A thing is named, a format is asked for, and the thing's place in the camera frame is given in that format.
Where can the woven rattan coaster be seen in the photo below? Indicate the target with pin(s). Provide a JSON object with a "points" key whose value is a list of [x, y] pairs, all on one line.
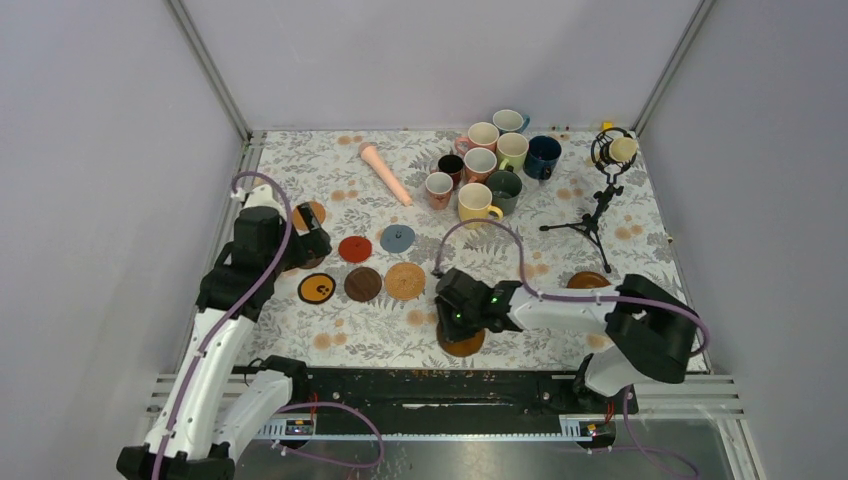
{"points": [[405, 281]]}

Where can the brown ceramic saucer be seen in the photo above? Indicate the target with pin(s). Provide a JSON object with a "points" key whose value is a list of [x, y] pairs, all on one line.
{"points": [[587, 280], [462, 348]]}

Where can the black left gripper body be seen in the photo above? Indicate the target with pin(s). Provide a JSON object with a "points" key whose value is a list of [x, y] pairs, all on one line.
{"points": [[293, 254]]}

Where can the cream microphone in shockmount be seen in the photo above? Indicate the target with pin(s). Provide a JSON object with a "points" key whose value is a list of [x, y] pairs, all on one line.
{"points": [[613, 151]]}

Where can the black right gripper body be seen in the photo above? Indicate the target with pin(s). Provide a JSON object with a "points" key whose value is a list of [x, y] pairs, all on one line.
{"points": [[458, 323]]}

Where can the floral tablecloth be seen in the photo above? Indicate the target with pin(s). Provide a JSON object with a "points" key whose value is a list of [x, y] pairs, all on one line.
{"points": [[325, 166]]}

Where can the pink silicone microphone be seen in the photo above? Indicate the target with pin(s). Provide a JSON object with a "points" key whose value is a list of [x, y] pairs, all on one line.
{"points": [[370, 155]]}

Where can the light brown round coaster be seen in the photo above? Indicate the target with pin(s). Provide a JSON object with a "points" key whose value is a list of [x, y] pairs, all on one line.
{"points": [[318, 210]]}

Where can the aluminium frame rail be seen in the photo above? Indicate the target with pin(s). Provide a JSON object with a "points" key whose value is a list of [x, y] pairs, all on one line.
{"points": [[211, 72]]}

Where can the white blue-handled mug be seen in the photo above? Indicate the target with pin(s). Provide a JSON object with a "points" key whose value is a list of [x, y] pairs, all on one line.
{"points": [[510, 121]]}

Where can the yellow mug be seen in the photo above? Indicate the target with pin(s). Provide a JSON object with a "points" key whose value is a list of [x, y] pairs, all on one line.
{"points": [[475, 201]]}

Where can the black mug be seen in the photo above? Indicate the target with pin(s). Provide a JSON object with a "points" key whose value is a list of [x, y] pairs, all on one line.
{"points": [[453, 166]]}

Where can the small pink patterned mug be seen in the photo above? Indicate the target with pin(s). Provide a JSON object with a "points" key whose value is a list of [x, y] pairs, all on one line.
{"points": [[439, 188]]}

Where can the dark walnut coaster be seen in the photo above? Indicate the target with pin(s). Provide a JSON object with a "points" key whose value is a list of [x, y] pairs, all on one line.
{"points": [[363, 284], [312, 263]]}

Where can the navy blue mug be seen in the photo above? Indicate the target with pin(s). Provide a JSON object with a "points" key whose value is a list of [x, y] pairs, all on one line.
{"points": [[542, 157]]}

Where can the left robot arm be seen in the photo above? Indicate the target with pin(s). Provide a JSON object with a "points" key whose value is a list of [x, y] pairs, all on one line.
{"points": [[193, 436]]}

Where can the dark green mug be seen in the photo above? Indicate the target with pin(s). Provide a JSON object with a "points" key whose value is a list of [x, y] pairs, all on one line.
{"points": [[505, 186]]}

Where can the orange black smiley coaster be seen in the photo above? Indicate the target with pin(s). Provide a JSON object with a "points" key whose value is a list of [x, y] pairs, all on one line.
{"points": [[316, 289]]}

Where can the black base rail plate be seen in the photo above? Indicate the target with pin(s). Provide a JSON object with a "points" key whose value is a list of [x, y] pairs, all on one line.
{"points": [[340, 404]]}

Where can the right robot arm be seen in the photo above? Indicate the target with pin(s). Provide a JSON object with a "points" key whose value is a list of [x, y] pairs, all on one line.
{"points": [[652, 333]]}

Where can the light green mug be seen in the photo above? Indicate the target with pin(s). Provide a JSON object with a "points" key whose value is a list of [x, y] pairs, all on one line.
{"points": [[511, 151]]}

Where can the pink mug back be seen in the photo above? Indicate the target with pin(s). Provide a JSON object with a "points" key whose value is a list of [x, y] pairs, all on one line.
{"points": [[479, 135]]}

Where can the pink mug centre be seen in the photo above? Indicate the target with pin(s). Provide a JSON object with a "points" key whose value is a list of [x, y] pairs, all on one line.
{"points": [[479, 164]]}

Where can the blue-grey smiley coaster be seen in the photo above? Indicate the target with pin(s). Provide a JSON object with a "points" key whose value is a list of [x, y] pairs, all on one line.
{"points": [[397, 238]]}

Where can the red smiley coaster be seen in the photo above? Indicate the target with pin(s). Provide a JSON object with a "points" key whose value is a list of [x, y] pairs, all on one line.
{"points": [[355, 249]]}

